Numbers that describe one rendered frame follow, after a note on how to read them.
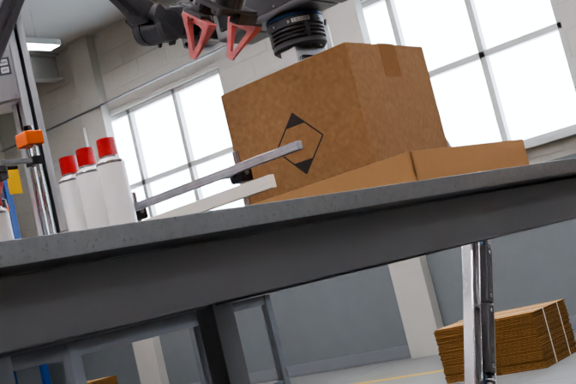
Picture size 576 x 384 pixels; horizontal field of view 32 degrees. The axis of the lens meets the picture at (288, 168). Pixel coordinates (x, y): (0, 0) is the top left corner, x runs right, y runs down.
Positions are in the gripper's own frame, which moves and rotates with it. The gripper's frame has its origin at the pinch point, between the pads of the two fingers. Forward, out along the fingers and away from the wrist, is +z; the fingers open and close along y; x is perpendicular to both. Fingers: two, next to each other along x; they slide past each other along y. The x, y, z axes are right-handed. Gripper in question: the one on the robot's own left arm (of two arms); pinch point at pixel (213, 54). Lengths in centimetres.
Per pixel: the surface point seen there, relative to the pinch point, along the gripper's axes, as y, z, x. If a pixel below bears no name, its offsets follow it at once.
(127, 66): -554, 216, -575
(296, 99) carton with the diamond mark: -6.3, 2.3, 15.4
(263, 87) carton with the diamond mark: -6.6, 3.1, 7.7
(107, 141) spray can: 10.1, 20.3, -9.6
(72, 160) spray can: 8.0, 28.6, -19.4
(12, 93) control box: -6, 30, -58
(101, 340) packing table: -115, 153, -113
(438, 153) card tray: 24, -9, 59
